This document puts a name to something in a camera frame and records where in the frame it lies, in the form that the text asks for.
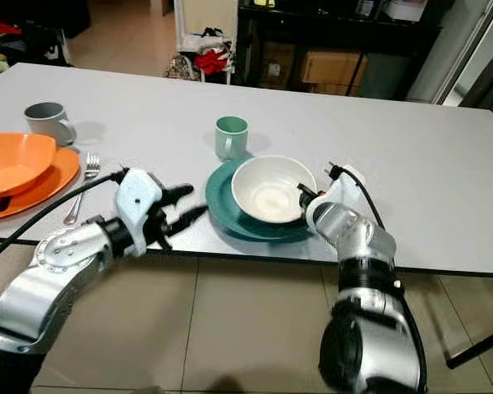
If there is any white bowl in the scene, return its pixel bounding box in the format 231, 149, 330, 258
232, 155, 317, 224

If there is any teal plate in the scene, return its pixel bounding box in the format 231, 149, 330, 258
205, 158, 317, 242

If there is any green mug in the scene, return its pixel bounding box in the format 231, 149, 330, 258
214, 116, 250, 161

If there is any silver fork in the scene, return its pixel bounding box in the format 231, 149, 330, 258
64, 153, 101, 226

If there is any orange plate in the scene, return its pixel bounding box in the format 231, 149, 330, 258
0, 148, 81, 221

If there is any large cardboard box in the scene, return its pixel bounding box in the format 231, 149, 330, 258
300, 51, 366, 95

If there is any patterned bag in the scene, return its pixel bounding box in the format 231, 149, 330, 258
166, 54, 196, 80

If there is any small cardboard box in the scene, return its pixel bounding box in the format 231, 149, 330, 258
261, 41, 297, 89

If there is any red cloth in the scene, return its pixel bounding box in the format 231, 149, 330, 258
195, 49, 231, 76

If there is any grey mug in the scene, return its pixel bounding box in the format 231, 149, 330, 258
23, 102, 76, 147

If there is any orange bowl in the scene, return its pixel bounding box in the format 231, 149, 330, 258
0, 133, 58, 198

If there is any black shelf unit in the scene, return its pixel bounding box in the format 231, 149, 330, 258
234, 0, 445, 103

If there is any white box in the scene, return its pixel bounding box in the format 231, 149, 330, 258
382, 0, 428, 23

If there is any pile of dark bags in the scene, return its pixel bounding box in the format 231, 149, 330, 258
0, 21, 73, 71

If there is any black table leg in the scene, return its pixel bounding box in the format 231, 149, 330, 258
448, 279, 493, 369

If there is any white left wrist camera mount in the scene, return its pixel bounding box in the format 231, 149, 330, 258
115, 168, 167, 257

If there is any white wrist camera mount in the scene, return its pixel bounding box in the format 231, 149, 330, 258
115, 168, 167, 257
325, 164, 371, 214

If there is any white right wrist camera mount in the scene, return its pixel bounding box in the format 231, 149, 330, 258
325, 164, 371, 214

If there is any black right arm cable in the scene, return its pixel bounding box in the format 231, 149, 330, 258
327, 163, 430, 391

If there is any grey door frame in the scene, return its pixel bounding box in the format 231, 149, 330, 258
411, 0, 493, 112

